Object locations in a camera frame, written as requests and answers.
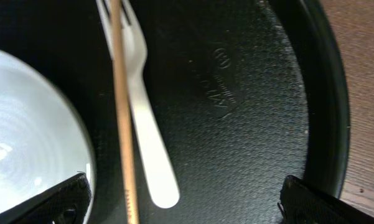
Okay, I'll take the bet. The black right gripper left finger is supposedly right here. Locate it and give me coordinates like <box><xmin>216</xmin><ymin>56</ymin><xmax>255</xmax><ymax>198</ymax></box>
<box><xmin>0</xmin><ymin>172</ymin><xmax>91</xmax><ymax>224</ymax></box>

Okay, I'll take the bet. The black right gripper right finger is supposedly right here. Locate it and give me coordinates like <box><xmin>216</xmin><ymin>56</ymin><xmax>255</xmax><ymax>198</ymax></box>
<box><xmin>278</xmin><ymin>175</ymin><xmax>374</xmax><ymax>224</ymax></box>

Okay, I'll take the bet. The pale grey plate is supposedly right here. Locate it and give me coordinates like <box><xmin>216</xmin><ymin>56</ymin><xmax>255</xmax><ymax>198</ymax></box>
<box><xmin>0</xmin><ymin>50</ymin><xmax>96</xmax><ymax>213</ymax></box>

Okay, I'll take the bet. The wooden chopstick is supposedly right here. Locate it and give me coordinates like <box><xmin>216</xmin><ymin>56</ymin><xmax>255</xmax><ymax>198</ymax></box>
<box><xmin>110</xmin><ymin>0</ymin><xmax>139</xmax><ymax>224</ymax></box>

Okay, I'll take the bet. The white plastic fork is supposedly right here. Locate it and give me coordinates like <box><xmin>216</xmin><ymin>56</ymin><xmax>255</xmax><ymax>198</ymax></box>
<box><xmin>95</xmin><ymin>0</ymin><xmax>180</xmax><ymax>209</ymax></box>

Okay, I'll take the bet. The round black tray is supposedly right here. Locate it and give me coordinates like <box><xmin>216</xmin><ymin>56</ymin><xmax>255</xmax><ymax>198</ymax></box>
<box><xmin>0</xmin><ymin>0</ymin><xmax>350</xmax><ymax>223</ymax></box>

